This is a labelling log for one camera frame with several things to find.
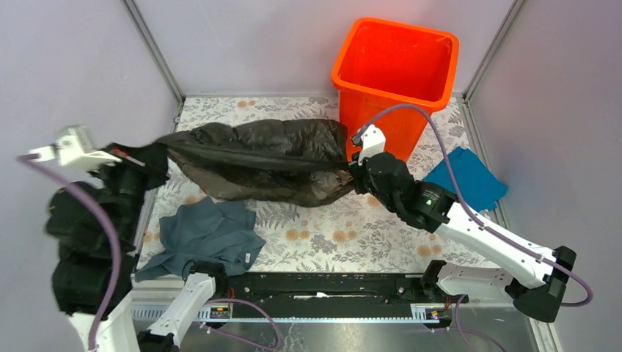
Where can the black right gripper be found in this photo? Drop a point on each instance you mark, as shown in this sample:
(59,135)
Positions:
(356,171)

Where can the orange plastic trash bin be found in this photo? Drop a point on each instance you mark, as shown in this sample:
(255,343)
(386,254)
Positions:
(384,63)

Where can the floral patterned table mat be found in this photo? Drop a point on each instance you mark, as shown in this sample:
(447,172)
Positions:
(353,234)

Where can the bright blue folded cloth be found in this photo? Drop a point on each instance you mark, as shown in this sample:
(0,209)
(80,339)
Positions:
(478,186)

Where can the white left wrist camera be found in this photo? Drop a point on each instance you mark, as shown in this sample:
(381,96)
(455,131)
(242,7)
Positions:
(73,148)

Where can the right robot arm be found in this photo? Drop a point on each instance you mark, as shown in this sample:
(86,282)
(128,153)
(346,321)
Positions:
(533,278)

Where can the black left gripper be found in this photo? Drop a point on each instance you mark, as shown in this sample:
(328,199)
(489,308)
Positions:
(152,159)

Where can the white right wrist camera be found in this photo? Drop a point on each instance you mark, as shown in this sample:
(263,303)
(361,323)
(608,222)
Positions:
(371,140)

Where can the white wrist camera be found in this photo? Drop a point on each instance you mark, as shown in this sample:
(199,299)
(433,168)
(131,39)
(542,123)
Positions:
(73,148)
(371,140)

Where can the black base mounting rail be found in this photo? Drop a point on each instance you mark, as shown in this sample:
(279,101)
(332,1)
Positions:
(330,295)

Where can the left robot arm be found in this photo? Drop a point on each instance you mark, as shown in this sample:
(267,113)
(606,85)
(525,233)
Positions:
(92,281)

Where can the black plastic trash bag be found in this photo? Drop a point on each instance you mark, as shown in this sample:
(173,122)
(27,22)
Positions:
(301,162)

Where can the grey-blue crumpled cloth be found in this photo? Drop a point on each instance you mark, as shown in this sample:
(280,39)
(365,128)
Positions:
(208,231)

